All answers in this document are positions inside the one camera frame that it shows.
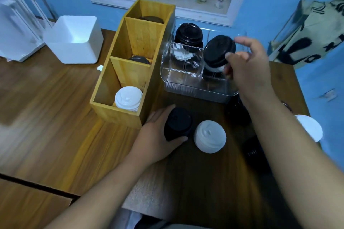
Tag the person's right hand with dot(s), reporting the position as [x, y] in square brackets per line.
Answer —
[252, 73]

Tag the person's left hand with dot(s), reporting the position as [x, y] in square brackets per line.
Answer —
[150, 140]

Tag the person's left thumb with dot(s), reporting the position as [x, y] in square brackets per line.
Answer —
[177, 141]

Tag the person's right thumb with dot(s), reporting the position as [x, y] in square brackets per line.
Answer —
[236, 55]

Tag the person's left forearm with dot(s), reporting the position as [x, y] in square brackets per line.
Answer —
[107, 188]

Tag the person's right forearm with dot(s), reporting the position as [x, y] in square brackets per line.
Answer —
[293, 156]

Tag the white cup lid stack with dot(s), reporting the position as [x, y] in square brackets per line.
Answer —
[182, 54]
[128, 98]
[209, 136]

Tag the tall black cup lid stack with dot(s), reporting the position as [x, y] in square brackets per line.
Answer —
[189, 34]

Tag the clear plastic ribbed organizer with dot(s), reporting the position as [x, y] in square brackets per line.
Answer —
[185, 81]

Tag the cream black patterned cloth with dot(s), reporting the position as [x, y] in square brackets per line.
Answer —
[309, 38]

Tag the person's dark clothing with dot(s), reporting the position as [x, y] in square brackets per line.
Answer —
[166, 223]

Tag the wooden three-compartment organizer box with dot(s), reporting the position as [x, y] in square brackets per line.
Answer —
[131, 43]

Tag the white paper scrap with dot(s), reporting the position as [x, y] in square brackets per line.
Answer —
[100, 67]

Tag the white square plastic container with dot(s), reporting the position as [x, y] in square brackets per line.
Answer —
[74, 39]

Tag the clear acrylic stand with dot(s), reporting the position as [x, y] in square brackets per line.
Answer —
[16, 30]

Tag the white wall socket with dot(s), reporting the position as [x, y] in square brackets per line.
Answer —
[328, 95]

